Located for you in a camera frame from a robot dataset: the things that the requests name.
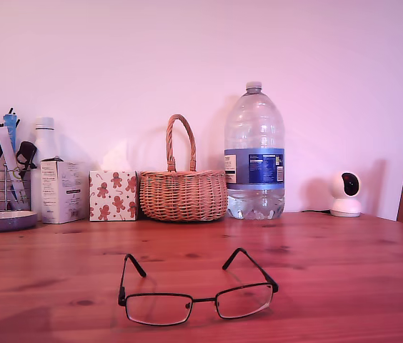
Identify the large clear water bottle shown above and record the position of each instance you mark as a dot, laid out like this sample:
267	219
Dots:
255	168

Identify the white paper tissue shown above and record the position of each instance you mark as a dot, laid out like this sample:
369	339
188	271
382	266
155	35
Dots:
115	160

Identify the long white sachet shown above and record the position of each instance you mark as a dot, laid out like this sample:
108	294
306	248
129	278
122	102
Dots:
6	150

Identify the small white round camera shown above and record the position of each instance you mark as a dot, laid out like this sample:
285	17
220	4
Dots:
344	207

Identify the white printed carton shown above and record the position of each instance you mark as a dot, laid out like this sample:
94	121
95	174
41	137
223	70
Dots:
62	193

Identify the gingerbread print tissue box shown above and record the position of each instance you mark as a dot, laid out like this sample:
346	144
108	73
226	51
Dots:
114	200

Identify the black clip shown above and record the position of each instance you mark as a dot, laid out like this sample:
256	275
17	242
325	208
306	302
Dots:
26	150

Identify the black thin-framed glasses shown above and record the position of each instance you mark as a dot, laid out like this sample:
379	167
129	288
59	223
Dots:
121	297

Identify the white insulated bottle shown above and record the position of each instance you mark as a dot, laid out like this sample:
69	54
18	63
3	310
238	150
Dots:
44	139

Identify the blue stick packet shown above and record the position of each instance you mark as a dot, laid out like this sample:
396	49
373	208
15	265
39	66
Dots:
10	125

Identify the grey shallow dish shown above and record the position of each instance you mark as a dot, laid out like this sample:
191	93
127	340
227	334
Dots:
5	221

